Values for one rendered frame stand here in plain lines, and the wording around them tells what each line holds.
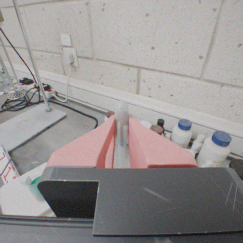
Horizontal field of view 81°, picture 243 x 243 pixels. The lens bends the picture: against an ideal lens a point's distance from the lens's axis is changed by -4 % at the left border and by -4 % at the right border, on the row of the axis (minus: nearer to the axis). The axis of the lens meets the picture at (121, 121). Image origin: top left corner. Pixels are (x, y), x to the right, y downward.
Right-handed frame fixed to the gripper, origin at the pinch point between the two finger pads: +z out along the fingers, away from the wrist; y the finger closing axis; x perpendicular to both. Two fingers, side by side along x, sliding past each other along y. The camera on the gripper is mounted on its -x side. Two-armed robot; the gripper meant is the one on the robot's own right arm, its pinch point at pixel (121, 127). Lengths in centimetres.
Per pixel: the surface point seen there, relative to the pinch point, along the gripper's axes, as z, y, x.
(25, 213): 2.1, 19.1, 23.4
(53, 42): 73, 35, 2
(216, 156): 16.9, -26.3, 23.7
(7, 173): 15.3, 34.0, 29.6
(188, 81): 38.1, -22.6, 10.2
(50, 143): 30, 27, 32
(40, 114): 48, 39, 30
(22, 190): 6.7, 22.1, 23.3
